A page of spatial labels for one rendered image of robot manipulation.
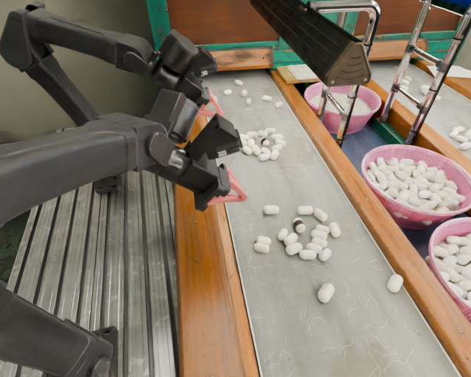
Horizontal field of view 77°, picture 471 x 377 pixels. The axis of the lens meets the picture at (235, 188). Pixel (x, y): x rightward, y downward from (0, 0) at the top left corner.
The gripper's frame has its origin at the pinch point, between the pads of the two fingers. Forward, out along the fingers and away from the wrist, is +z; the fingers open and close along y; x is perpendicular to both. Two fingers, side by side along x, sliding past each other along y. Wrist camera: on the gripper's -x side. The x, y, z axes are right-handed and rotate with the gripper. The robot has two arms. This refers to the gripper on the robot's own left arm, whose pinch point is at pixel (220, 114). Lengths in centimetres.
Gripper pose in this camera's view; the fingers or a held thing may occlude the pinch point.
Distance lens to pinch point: 83.2
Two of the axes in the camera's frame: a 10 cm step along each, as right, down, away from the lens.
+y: -1.7, -6.7, 7.2
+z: 7.5, 3.9, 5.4
